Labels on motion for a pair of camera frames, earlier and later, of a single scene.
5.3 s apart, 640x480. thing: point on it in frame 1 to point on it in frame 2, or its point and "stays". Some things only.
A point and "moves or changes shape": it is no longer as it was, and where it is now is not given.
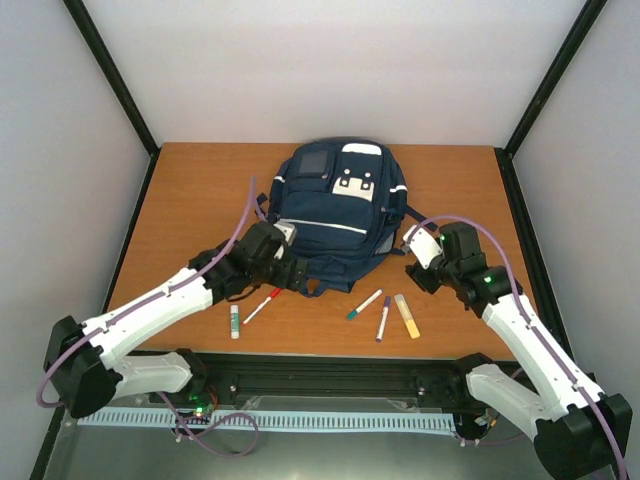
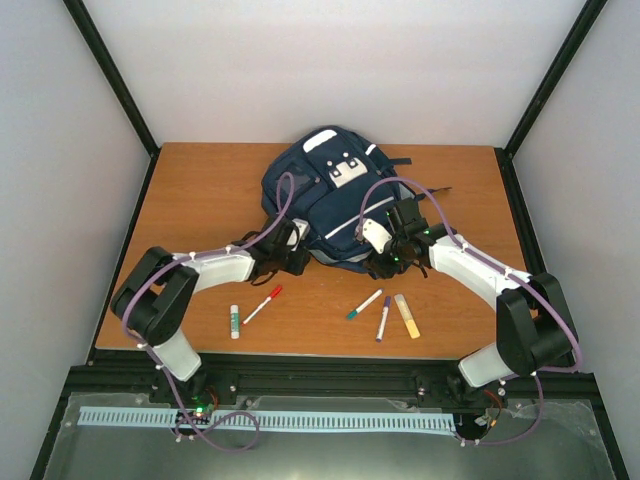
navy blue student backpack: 341,205 moves or changes shape
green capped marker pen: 368,301 stays
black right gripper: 427,283 to 384,269
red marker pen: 269,298 stays
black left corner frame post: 121,87 stays
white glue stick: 234,321 stays
